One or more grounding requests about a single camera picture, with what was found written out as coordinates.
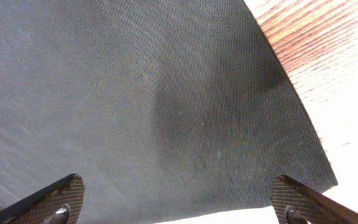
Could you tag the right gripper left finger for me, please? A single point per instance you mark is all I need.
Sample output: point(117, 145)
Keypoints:
point(59, 202)

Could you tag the black polo shirt Sydrogen logo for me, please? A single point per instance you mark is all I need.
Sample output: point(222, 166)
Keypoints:
point(166, 109)

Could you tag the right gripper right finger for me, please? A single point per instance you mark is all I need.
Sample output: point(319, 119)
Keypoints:
point(294, 202)

